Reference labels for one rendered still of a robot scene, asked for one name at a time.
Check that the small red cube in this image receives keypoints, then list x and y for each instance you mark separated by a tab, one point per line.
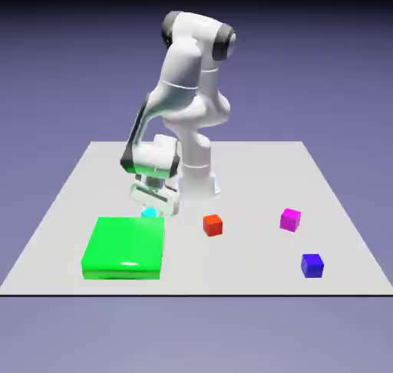
212	225

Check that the small magenta cube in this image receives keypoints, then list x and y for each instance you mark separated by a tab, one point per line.
290	219

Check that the large green box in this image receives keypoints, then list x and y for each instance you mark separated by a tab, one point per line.
126	244

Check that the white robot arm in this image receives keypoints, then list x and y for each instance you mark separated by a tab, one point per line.
184	72

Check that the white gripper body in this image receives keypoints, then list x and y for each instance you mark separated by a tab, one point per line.
152	196

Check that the small cyan cube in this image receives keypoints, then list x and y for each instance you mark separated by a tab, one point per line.
149	213

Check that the small blue cube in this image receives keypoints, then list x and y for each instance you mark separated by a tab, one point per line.
312	265

